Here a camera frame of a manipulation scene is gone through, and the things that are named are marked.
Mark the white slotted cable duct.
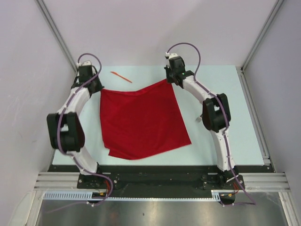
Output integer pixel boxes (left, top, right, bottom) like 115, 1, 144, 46
43, 189, 238, 202

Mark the red cloth napkin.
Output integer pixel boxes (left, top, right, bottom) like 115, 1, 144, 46
100, 80, 191, 160

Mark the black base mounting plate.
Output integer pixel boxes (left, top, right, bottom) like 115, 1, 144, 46
50, 165, 274, 199

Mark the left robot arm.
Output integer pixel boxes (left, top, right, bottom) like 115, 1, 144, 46
47, 61, 104, 188

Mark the aluminium frame post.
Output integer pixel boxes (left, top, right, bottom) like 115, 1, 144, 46
240, 0, 286, 73
34, 0, 77, 72

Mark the right aluminium frame post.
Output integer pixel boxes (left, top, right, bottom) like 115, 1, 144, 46
240, 0, 286, 73

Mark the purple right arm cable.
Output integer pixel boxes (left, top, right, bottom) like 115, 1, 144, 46
166, 42, 257, 205

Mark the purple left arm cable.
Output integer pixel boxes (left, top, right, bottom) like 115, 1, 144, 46
46, 53, 115, 214

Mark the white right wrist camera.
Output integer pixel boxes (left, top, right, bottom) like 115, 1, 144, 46
165, 52, 178, 60

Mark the orange plastic knife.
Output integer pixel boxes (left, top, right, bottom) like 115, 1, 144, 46
110, 71, 133, 83

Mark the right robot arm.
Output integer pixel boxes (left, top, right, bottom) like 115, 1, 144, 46
164, 53, 239, 189

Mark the left aluminium frame post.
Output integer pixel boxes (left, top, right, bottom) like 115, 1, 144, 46
34, 0, 77, 72

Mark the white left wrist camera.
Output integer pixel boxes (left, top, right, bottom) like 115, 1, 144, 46
76, 60, 92, 68

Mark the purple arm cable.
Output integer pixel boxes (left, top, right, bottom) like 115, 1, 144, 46
166, 42, 257, 205
46, 53, 115, 214

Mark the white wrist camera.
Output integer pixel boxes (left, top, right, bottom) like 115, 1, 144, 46
76, 60, 92, 68
165, 52, 178, 60

